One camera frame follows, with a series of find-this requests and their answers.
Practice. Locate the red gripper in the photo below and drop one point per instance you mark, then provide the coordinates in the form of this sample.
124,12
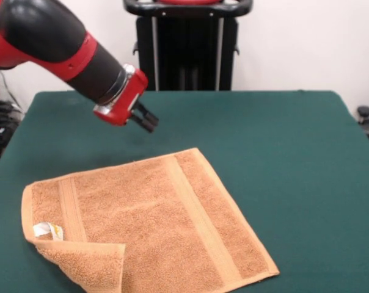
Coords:
126,100

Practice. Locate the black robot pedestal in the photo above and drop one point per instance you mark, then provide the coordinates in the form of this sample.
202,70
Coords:
187,55

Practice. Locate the dark green table cloth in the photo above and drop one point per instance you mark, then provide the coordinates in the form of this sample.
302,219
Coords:
294,152

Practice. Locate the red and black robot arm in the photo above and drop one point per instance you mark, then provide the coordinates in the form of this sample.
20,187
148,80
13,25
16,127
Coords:
50,45

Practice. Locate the orange terry towel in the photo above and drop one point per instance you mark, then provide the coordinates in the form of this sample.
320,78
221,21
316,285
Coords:
157,219

